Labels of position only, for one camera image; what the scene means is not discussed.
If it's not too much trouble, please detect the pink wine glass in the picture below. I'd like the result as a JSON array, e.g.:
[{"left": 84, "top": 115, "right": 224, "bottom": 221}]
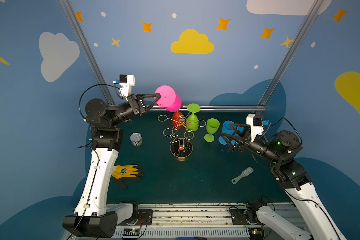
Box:
[{"left": 155, "top": 85, "right": 183, "bottom": 113}]

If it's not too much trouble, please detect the blue wine glass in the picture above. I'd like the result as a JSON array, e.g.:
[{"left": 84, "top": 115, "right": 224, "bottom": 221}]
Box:
[
  {"left": 219, "top": 121, "right": 234, "bottom": 145},
  {"left": 234, "top": 125, "right": 246, "bottom": 137}
]

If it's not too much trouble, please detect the green wine glass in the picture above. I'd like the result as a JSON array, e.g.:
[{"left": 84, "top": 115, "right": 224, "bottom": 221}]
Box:
[
  {"left": 204, "top": 118, "right": 220, "bottom": 143},
  {"left": 186, "top": 104, "right": 201, "bottom": 132}
]

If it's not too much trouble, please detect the red wine glass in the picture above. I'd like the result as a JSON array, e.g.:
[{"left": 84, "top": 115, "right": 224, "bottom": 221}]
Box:
[{"left": 172, "top": 111, "right": 186, "bottom": 130}]

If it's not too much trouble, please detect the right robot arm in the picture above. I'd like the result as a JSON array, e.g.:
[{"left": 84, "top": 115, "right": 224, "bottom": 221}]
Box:
[{"left": 221, "top": 123, "right": 346, "bottom": 240}]

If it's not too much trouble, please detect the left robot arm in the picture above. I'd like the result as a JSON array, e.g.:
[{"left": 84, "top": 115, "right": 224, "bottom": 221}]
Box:
[{"left": 63, "top": 94, "right": 161, "bottom": 238}]

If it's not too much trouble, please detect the silver tin can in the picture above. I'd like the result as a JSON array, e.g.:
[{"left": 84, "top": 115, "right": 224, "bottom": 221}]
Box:
[{"left": 130, "top": 133, "right": 143, "bottom": 147}]

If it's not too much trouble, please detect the yellow black work glove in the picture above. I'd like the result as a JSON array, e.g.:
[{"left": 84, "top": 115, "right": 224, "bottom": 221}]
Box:
[{"left": 111, "top": 165, "right": 144, "bottom": 190}]

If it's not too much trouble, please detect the right circuit board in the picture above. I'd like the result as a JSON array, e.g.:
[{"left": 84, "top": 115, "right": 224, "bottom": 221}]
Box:
[{"left": 249, "top": 228, "right": 265, "bottom": 240}]

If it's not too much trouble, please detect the circuit board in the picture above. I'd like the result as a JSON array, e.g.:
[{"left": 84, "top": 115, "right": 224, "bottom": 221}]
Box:
[
  {"left": 249, "top": 228, "right": 265, "bottom": 240},
  {"left": 121, "top": 228, "right": 143, "bottom": 240}
]

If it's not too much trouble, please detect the left circuit board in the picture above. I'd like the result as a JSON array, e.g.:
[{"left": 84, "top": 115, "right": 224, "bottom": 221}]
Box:
[{"left": 121, "top": 228, "right": 143, "bottom": 240}]

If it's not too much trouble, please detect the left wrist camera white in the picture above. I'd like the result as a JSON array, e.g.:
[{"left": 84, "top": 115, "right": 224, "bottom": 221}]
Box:
[{"left": 113, "top": 75, "right": 136, "bottom": 98}]

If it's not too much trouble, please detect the back aluminium frame bar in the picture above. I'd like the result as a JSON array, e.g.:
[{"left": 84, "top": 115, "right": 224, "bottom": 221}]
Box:
[{"left": 150, "top": 105, "right": 266, "bottom": 112}]

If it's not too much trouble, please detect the gold wire wine glass rack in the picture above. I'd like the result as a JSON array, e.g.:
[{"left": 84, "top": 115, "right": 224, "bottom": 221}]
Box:
[{"left": 158, "top": 115, "right": 207, "bottom": 161}]

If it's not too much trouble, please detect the left aluminium frame post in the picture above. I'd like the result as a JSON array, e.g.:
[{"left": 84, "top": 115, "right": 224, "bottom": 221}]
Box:
[{"left": 59, "top": 0, "right": 115, "bottom": 105}]

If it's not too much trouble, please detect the aluminium frame post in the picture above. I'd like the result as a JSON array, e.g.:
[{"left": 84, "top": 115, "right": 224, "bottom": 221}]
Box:
[
  {"left": 254, "top": 0, "right": 324, "bottom": 114},
  {"left": 59, "top": 0, "right": 115, "bottom": 105}
]

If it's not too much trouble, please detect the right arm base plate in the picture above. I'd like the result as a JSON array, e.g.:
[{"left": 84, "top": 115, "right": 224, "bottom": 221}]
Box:
[{"left": 229, "top": 209, "right": 259, "bottom": 225}]

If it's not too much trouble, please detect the aluminium mounting rail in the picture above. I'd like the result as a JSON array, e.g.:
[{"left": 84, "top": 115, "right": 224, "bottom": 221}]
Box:
[{"left": 68, "top": 203, "right": 319, "bottom": 240}]

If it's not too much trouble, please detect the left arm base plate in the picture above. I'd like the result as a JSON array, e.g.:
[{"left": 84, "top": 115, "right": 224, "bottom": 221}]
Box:
[{"left": 127, "top": 210, "right": 153, "bottom": 226}]

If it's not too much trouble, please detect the right aluminium frame post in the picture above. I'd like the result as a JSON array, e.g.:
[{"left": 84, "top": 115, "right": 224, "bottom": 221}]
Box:
[{"left": 254, "top": 0, "right": 324, "bottom": 114}]

